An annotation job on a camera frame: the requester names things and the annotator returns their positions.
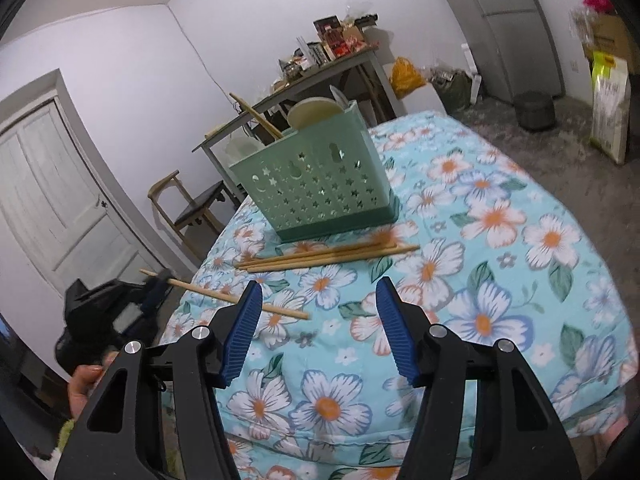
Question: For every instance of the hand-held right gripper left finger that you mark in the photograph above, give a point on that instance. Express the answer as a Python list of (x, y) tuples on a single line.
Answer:
[(245, 330)]

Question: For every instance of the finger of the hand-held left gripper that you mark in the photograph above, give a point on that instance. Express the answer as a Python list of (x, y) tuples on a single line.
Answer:
[(156, 290)]

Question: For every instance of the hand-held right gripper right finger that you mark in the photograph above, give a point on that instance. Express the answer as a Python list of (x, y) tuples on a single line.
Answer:
[(395, 330)]

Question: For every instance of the single bamboo chopstick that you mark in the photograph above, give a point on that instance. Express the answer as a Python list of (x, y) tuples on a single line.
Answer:
[(200, 288), (260, 120)]

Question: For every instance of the bundle of bamboo chopsticks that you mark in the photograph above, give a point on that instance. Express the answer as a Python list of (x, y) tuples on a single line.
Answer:
[(310, 259)]

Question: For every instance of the green plastic utensil holder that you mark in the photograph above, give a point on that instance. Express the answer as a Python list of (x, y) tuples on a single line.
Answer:
[(320, 195)]

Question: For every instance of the beige plastic soup ladle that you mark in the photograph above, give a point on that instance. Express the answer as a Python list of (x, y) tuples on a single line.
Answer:
[(315, 112)]

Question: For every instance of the metal spoon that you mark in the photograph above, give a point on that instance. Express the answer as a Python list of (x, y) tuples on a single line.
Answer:
[(337, 97)]

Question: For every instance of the person's left hand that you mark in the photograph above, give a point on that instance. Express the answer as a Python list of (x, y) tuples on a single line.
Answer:
[(82, 390)]

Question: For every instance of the wooden chair with dark seat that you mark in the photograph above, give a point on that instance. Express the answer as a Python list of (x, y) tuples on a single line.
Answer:
[(197, 205)]

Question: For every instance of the blue floral blanket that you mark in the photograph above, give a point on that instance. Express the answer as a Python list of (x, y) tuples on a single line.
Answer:
[(475, 240)]

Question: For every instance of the white panelled door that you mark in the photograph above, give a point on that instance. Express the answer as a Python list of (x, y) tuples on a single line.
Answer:
[(50, 185)]

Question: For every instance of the dark green sack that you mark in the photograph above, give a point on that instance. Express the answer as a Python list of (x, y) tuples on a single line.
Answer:
[(450, 90)]

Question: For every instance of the orange plastic bag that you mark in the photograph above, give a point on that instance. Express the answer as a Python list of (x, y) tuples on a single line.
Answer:
[(407, 77)]

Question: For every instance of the grey metal-legged table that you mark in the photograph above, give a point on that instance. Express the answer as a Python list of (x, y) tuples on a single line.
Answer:
[(350, 60)]

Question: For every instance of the yellow white rice sack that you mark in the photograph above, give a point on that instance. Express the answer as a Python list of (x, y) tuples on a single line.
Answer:
[(610, 110)]

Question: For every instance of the grey refrigerator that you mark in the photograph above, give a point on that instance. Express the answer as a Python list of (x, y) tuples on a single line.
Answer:
[(515, 35)]

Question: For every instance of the cardboard box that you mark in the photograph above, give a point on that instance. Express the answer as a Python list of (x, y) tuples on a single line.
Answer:
[(610, 35)]

